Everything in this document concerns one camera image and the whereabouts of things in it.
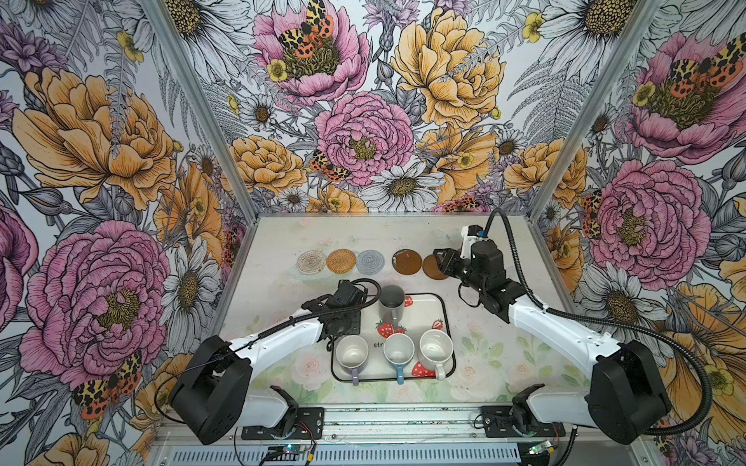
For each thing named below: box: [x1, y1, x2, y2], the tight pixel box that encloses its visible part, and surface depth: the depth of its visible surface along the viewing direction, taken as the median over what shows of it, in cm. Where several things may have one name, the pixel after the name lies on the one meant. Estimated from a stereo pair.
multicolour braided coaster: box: [296, 249, 327, 275], surface depth 108 cm
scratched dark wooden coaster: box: [391, 248, 423, 275], surface depth 109 cm
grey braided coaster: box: [355, 249, 385, 276], surface depth 110 cm
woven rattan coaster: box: [326, 248, 357, 275], surface depth 110 cm
